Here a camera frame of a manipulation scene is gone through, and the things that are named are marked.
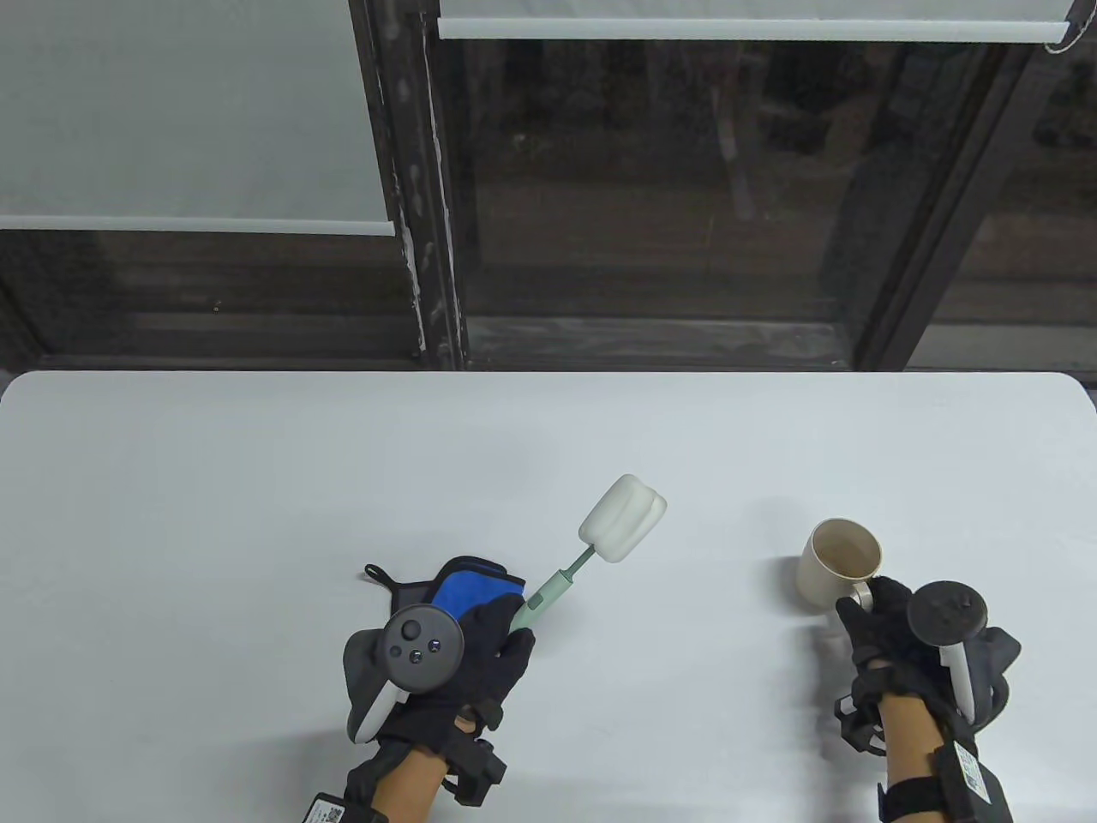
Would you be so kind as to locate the person's right hand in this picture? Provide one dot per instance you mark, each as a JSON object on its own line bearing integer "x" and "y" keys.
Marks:
{"x": 887, "y": 639}

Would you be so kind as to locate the person's left hand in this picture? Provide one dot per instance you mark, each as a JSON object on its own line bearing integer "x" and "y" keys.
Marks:
{"x": 488, "y": 660}

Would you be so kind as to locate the blue microfiber cloth black trim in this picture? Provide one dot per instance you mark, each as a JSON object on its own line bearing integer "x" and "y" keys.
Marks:
{"x": 463, "y": 591}

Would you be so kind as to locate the beige ceramic water cup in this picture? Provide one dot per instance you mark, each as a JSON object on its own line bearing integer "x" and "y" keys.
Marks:
{"x": 823, "y": 574}

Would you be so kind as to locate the white sponge cup brush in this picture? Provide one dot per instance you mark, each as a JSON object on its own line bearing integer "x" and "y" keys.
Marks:
{"x": 621, "y": 514}

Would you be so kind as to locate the person's right forearm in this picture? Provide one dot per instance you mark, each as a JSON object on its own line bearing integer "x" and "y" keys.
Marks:
{"x": 913, "y": 741}

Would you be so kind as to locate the black labelled sensor box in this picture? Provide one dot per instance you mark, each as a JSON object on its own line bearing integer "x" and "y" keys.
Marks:
{"x": 334, "y": 810}
{"x": 986, "y": 797}

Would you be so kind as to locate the grey window sill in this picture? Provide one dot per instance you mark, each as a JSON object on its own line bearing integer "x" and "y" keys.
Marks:
{"x": 660, "y": 343}

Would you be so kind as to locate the white roller blind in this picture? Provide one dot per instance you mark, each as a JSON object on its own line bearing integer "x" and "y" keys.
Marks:
{"x": 171, "y": 111}
{"x": 686, "y": 30}

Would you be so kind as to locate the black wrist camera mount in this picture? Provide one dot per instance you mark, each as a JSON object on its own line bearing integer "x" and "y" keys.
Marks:
{"x": 861, "y": 729}
{"x": 476, "y": 771}

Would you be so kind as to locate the dark grey window post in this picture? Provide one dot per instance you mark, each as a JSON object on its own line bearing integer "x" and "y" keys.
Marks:
{"x": 943, "y": 214}

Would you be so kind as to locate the weathered dark window post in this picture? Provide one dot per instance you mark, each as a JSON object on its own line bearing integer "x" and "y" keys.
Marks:
{"x": 420, "y": 171}

